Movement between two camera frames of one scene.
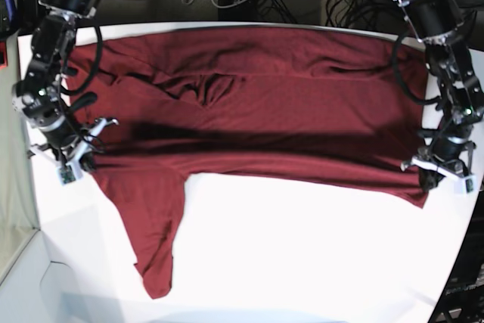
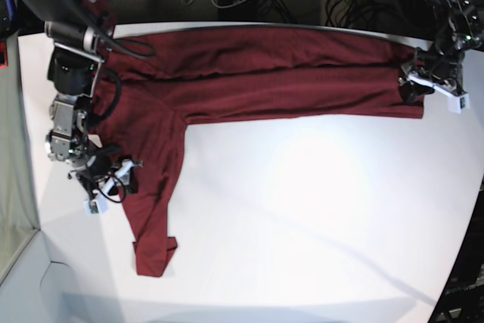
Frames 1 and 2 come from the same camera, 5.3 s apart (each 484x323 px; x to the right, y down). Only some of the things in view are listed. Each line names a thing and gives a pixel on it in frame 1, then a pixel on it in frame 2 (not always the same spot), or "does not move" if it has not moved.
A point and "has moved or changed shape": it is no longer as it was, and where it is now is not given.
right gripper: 448,156 to 441,64
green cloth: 18,218 does not move
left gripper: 74,148 to 107,166
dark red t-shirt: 342,108 has moved or changed shape
